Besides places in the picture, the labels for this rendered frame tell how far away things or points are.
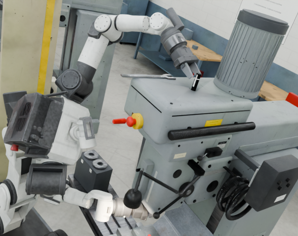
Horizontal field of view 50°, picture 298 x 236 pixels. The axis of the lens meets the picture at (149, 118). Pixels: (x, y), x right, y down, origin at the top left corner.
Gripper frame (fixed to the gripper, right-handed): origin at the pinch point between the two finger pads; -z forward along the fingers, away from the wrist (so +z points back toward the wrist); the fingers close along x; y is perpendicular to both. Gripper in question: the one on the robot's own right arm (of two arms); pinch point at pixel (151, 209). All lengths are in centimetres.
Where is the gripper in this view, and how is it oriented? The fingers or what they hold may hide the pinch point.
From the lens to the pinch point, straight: 161.7
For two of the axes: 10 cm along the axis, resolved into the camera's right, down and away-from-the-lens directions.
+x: -1.9, -5.0, 8.5
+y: -2.7, 8.6, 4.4
